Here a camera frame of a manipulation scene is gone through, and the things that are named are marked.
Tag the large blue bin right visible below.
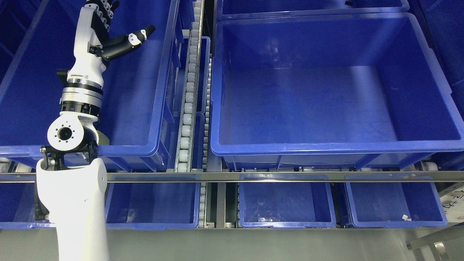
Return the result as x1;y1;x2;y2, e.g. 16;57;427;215
210;13;463;170

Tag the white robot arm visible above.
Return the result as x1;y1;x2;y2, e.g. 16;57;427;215
36;70;111;261

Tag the blue bin upper left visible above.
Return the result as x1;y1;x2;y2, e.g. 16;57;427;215
0;0;183;172

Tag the blue bin lower middle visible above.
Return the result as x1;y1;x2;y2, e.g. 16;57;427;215
239;182;336;229

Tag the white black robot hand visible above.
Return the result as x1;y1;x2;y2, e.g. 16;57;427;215
65;0;156;88

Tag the metal shelf rack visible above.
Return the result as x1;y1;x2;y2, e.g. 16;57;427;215
0;0;464;229

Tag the white roller conveyor track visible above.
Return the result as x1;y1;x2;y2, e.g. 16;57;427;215
174;0;204;173

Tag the blue bin lower right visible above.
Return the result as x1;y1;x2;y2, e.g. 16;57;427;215
335;182;448;229

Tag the yellow foam block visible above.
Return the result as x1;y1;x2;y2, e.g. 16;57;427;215
96;131;110;146

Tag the blue bin lower left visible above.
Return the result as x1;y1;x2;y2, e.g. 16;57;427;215
105;182;201;230

